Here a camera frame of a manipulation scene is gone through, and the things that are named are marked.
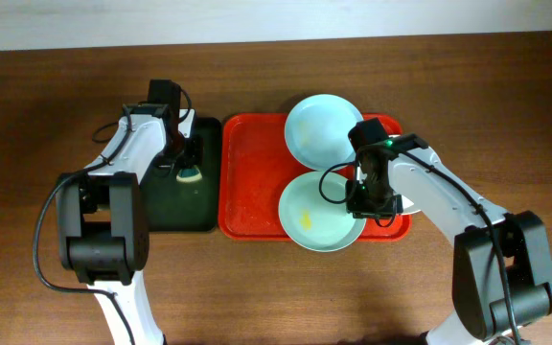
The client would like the black plastic tray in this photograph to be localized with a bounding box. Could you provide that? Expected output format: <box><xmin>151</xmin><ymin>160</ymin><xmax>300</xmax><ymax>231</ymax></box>
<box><xmin>140</xmin><ymin>118</ymin><xmax>222</xmax><ymax>233</ymax></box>

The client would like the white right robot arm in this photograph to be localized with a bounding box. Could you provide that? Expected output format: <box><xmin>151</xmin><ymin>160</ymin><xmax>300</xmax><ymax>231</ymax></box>
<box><xmin>345</xmin><ymin>119</ymin><xmax>552</xmax><ymax>344</ymax></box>

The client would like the green yellow sponge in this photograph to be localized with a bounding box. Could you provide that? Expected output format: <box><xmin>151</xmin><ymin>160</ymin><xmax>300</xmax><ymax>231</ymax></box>
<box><xmin>176</xmin><ymin>167</ymin><xmax>202</xmax><ymax>183</ymax></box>

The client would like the white plate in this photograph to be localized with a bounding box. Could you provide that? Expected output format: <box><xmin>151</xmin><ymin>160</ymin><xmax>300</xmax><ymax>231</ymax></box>
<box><xmin>356</xmin><ymin>168</ymin><xmax>420</xmax><ymax>215</ymax></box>

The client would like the light green plate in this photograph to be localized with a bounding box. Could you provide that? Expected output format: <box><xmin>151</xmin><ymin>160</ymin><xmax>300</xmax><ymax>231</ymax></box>
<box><xmin>278</xmin><ymin>172</ymin><xmax>366</xmax><ymax>252</ymax></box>

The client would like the light blue plate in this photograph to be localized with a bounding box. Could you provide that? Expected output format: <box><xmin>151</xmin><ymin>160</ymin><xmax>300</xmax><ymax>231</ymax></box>
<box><xmin>284</xmin><ymin>94</ymin><xmax>363</xmax><ymax>171</ymax></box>

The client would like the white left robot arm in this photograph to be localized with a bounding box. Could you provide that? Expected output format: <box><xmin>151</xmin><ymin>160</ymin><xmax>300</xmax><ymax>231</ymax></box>
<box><xmin>49</xmin><ymin>103</ymin><xmax>198</xmax><ymax>344</ymax></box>

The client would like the red plastic tray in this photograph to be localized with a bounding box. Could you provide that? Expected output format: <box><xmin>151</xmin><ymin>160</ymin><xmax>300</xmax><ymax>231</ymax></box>
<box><xmin>217</xmin><ymin>112</ymin><xmax>412</xmax><ymax>242</ymax></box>

